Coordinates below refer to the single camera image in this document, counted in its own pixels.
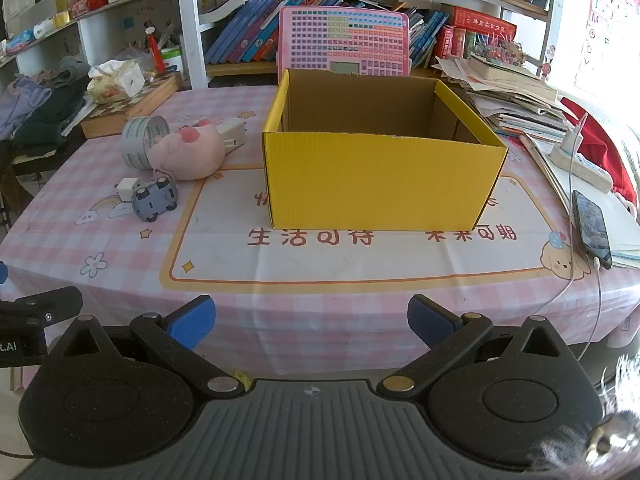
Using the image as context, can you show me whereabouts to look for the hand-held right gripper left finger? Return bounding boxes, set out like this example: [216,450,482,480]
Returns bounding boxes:
[47,295,245,402]

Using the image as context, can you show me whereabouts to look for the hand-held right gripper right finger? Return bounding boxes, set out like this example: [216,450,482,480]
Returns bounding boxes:
[377,294,576,401]

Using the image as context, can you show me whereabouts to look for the grey toy car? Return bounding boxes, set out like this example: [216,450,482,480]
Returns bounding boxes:
[131,176,179,222]

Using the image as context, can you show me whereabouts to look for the white charger cube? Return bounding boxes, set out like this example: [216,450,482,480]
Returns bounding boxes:
[116,178,143,202]

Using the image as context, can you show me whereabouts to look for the yellow cardboard box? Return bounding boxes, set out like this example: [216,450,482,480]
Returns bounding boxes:
[262,68,510,232]

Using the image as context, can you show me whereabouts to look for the pink plush pig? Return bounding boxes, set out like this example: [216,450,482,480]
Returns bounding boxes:
[147,117,226,181]

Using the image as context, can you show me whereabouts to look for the clear packing tape roll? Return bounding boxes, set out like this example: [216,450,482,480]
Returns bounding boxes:
[121,115,171,170]

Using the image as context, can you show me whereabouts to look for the white spray bottle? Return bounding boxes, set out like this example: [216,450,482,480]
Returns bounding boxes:
[215,117,247,156]

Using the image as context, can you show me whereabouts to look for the pile of clothes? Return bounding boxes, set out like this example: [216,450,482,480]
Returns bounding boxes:
[0,55,93,148]

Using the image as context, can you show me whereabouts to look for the black smartphone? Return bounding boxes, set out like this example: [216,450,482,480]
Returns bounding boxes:
[571,190,613,270]

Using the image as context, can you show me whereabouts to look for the wooden chess box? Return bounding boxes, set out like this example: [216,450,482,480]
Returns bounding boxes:
[80,72,182,139]

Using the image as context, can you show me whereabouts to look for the fuzzy grey sleeve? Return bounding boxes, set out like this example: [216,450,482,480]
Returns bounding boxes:
[530,355,640,480]

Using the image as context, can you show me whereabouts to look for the white power strip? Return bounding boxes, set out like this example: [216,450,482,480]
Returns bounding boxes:
[550,145,613,195]

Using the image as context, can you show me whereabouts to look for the floral tissue box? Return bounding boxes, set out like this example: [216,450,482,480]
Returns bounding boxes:
[86,59,145,105]

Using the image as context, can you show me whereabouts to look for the white plug-in charger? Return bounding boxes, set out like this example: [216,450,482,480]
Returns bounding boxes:
[565,112,590,153]

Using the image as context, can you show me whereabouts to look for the stack of papers and books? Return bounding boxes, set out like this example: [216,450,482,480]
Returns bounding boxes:
[432,52,573,146]

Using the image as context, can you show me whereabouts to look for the red cloth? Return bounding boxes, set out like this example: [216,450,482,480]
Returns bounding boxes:
[560,97,640,221]

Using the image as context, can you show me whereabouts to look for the red bottle figure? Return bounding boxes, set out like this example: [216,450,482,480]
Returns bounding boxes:
[145,22,166,73]

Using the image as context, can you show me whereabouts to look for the colourful flower decoration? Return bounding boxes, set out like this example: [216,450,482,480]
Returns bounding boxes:
[470,35,526,66]

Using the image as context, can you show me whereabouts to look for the white bookshelf unit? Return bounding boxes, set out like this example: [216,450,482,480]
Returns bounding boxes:
[0,0,566,91]

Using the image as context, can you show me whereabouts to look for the leaning blue books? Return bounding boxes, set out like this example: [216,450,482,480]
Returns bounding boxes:
[407,7,451,70]

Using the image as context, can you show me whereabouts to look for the row of blue books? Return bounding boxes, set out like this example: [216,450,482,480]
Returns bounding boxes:
[204,0,301,65]

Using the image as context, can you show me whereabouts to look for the pink learning tablet toy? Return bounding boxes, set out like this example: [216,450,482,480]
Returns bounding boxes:
[277,6,412,86]

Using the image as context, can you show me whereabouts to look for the red boxed books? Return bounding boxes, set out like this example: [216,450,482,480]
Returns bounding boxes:
[434,6,518,61]

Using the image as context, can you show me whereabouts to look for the white charging cable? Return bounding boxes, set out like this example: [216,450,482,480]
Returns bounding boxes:
[505,255,606,361]

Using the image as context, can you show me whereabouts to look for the alphabet wall poster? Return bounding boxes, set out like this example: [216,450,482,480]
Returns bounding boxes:
[575,0,640,106]

